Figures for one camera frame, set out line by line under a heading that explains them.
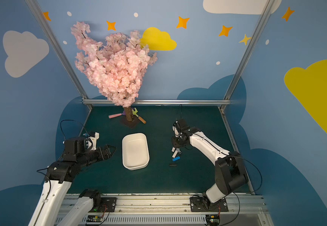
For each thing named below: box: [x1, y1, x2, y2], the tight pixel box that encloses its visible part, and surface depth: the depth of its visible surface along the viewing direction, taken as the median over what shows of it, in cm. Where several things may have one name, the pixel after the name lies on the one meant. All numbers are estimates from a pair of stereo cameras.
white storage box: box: [121, 132, 150, 171], surface depth 98 cm
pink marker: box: [108, 113, 123, 119], surface depth 115 cm
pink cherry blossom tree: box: [70, 21, 158, 129], surface depth 69 cm
